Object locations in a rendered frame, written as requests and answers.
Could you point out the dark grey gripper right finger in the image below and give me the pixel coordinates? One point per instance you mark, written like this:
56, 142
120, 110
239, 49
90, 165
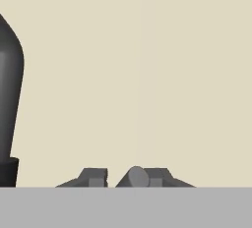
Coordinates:
162, 174

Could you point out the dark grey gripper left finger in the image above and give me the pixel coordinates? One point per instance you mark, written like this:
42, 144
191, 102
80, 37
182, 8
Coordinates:
93, 174

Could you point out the grey cylindrical rod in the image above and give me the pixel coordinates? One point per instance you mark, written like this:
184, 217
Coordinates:
137, 177

